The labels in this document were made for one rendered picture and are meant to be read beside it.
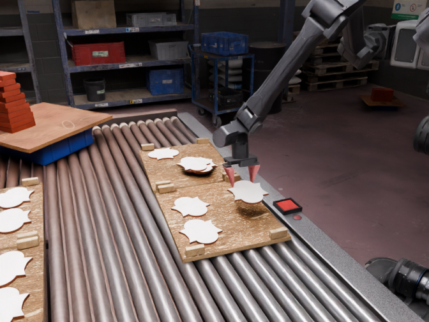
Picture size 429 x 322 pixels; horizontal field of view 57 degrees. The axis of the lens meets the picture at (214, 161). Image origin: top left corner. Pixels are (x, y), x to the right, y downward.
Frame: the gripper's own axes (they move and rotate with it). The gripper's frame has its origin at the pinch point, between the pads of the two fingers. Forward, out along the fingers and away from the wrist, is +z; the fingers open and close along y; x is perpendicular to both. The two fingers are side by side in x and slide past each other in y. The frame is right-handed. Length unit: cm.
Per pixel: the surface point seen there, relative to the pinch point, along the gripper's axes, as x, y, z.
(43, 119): 86, -70, -20
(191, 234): -9.6, -20.9, 10.5
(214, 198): 10.4, -7.5, 7.3
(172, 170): 36.6, -17.3, 1.6
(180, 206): 6.9, -20.8, 7.0
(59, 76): 497, -91, -42
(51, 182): 44, -65, 1
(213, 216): -1.0, -11.3, 9.7
